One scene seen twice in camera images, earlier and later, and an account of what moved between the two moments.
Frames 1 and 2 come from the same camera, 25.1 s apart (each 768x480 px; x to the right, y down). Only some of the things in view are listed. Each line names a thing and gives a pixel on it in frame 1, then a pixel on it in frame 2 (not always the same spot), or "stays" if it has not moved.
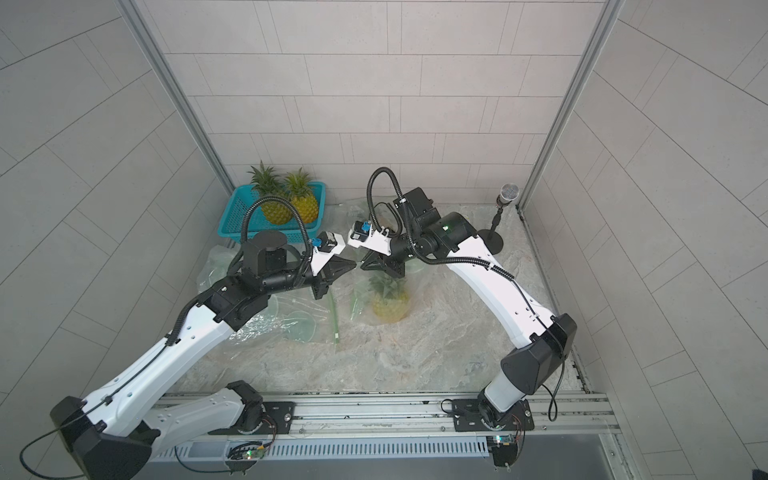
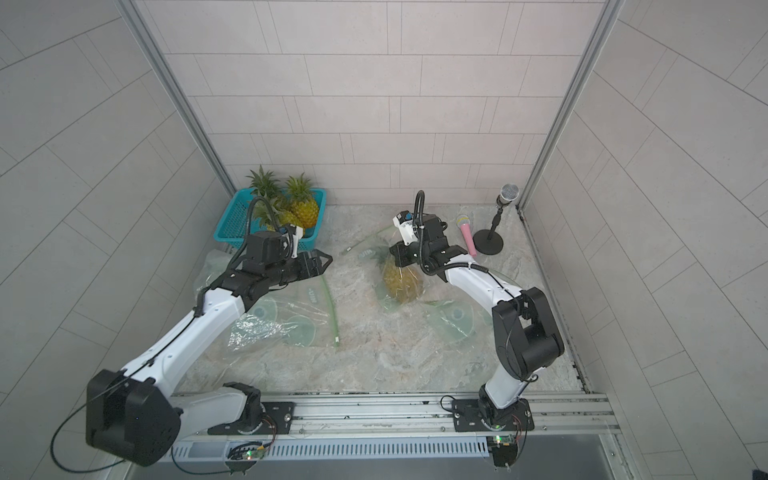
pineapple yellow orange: [299, 189] stays
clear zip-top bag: [296, 318] stays
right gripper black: [392, 262] stays
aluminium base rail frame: [369, 426] stays
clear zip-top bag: [378, 297] → [463, 318]
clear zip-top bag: [217, 264] stays
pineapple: [390, 302] → [281, 220]
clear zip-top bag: [342, 215] → [395, 287]
